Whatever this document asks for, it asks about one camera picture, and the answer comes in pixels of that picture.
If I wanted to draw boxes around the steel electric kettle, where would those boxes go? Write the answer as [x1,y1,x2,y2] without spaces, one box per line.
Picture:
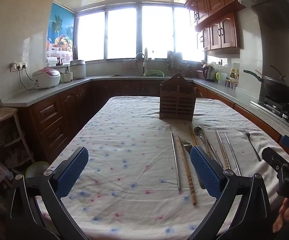
[202,64,216,82]

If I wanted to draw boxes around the dark utensil block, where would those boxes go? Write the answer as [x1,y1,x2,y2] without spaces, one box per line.
[182,62,195,77]

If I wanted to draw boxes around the wooden cabinets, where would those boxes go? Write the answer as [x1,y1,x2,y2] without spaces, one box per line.
[185,0,272,53]
[17,80,289,164]

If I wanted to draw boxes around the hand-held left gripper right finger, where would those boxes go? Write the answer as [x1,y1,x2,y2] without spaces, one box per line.
[190,145,275,240]

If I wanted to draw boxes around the white corner shelf rack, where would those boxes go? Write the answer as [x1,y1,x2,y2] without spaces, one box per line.
[0,107,35,172]

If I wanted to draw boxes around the green bowl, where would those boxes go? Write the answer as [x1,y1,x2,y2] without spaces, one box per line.
[25,161,50,178]

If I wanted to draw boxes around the green basin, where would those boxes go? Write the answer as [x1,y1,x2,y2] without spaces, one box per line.
[144,70,165,78]

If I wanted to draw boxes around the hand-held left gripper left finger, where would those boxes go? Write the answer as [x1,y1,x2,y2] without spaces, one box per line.
[6,146,90,240]

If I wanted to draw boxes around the person's right hand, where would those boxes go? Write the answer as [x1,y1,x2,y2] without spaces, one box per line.
[272,197,289,233]

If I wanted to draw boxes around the palm tree fruit poster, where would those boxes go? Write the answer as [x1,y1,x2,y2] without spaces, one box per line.
[46,2,75,58]

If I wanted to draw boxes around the floral white tablecloth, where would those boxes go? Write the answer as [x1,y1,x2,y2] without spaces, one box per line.
[38,96,289,234]

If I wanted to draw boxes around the grey kitchen countertop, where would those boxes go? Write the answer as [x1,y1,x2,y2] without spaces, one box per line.
[1,76,289,143]

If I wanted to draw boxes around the black wok with lid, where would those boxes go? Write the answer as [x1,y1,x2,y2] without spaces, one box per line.
[243,65,289,104]

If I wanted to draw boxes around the small white cooker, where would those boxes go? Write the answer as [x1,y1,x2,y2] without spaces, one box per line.
[60,71,73,83]

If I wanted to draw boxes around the white and pink rice cooker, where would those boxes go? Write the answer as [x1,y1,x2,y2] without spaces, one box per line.
[32,68,61,90]

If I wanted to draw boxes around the metal spoon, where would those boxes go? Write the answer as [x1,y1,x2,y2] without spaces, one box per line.
[194,126,211,157]

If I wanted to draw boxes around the small metal fork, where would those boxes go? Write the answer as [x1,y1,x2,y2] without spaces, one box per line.
[243,131,262,162]

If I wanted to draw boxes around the black power cable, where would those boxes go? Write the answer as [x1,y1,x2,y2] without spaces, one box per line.
[18,66,38,91]

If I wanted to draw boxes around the wooden utensil holder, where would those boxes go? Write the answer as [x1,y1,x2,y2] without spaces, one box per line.
[159,73,197,122]

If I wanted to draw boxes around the spice jar set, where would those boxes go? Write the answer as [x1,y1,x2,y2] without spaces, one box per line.
[226,77,239,89]

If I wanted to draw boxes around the kitchen sink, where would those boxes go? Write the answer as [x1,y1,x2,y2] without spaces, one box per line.
[110,74,145,78]

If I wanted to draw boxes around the dish rack with utensils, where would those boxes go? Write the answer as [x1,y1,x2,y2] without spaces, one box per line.
[167,51,183,71]

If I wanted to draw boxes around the large white electric pot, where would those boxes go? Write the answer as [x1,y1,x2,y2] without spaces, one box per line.
[70,59,87,80]

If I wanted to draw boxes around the white paper towel box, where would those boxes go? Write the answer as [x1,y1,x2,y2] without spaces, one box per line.
[47,56,60,67]

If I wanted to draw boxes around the gas stove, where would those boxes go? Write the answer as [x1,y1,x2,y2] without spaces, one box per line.
[251,95,289,128]

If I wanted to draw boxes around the kitchen window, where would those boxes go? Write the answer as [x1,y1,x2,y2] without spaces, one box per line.
[73,4,205,63]

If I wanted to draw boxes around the wooden lower cabinets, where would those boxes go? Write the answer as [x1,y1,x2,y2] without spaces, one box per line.
[17,80,289,164]

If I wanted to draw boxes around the metal sink faucet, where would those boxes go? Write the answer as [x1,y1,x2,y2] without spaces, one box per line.
[135,52,148,77]

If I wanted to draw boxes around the wooden upper cabinets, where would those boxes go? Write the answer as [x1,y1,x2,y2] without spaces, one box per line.
[185,0,272,53]

